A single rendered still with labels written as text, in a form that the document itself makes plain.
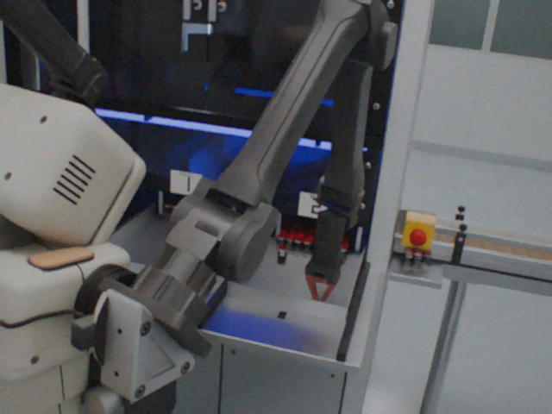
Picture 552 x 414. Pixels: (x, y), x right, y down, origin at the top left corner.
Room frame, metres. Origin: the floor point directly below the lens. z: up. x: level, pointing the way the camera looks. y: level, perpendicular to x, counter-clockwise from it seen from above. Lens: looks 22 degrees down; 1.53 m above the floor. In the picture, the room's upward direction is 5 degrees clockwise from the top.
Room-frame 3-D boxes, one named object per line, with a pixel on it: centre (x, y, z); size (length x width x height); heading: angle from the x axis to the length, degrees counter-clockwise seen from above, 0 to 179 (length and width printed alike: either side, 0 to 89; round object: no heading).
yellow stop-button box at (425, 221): (1.28, -0.35, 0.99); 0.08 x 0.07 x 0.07; 167
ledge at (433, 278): (1.31, -0.37, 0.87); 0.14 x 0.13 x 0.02; 167
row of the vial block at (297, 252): (1.31, -0.10, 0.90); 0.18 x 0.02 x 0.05; 77
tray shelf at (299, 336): (1.19, 0.10, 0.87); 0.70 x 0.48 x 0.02; 77
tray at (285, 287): (1.22, -0.08, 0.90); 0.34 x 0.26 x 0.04; 167
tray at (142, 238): (1.30, 0.25, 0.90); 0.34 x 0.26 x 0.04; 167
